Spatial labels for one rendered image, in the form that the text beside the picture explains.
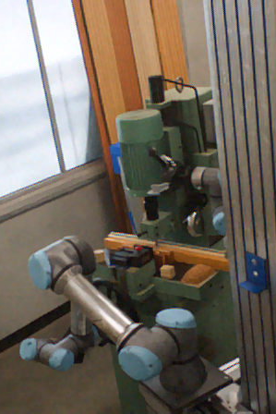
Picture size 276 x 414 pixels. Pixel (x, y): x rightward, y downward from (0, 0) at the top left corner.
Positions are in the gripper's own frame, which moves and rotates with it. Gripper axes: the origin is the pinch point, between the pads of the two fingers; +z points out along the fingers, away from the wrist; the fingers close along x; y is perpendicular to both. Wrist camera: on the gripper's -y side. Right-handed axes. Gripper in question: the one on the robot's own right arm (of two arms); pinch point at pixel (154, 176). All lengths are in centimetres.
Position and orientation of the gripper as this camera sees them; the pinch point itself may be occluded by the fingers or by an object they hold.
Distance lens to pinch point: 243.0
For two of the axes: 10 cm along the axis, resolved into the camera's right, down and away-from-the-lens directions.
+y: -5.2, -3.8, -7.6
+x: -3.3, 9.2, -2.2
